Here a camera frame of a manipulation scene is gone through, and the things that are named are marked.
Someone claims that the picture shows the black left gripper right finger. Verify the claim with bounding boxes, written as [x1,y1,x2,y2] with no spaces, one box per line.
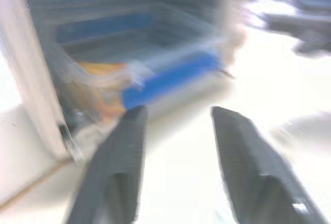
[211,106,327,224]

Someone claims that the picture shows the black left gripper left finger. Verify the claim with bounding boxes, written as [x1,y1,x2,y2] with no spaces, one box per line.
[66,104,149,224]

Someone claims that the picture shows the clear food container blue clips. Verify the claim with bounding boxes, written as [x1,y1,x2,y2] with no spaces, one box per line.
[50,4,233,128]

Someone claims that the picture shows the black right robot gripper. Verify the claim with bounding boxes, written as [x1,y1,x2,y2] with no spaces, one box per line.
[261,10,331,56]

